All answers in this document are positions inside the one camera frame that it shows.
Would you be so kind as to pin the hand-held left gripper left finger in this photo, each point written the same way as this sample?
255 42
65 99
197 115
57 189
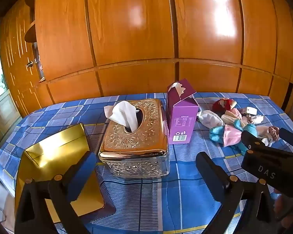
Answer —
85 175

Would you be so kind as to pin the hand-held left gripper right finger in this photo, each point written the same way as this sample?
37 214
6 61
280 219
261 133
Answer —
207 173

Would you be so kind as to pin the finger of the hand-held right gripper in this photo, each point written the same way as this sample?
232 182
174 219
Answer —
251 139
290 136

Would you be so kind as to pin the brown velvet scrunchie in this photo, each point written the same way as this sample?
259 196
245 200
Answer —
273 131

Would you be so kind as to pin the gold box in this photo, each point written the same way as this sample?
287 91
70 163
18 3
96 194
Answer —
53 151

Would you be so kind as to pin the red plush toy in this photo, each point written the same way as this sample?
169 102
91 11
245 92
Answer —
222 104

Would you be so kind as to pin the person's right hand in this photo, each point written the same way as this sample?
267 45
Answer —
287 209

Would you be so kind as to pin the white tag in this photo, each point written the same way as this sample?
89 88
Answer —
251 111

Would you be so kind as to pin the white wrapped packet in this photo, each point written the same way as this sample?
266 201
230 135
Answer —
210 120

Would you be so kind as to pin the blue plaid bedsheet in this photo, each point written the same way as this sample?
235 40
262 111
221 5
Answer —
161 199

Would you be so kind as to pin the purple carton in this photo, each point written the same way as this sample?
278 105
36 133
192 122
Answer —
180 121

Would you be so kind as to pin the ornate metallic tissue box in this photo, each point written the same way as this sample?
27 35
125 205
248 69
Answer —
136 146

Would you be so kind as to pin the white tissue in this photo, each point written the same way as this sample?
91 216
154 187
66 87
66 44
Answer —
122 114

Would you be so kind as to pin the wooden glazed door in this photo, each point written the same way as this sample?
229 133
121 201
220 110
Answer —
2 112

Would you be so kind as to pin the wooden inlaid cabinet door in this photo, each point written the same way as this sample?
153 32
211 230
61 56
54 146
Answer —
17 65

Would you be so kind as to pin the wooden wardrobe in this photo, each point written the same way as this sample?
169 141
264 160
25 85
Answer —
136 41

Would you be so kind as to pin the rounded wooden corner shelf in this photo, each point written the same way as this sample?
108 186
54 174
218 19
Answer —
30 31

